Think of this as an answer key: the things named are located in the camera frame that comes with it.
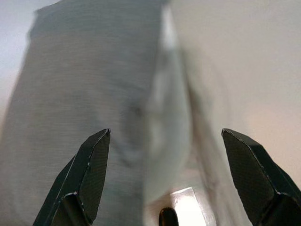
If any grey woven fabric cushion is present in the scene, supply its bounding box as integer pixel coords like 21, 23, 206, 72
0, 0, 170, 226

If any dark rounded object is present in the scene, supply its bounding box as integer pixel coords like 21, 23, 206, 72
158, 207, 178, 226

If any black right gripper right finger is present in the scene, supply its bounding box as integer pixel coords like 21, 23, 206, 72
221, 128, 301, 226

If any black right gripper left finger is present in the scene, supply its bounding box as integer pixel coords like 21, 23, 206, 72
32, 128, 111, 226

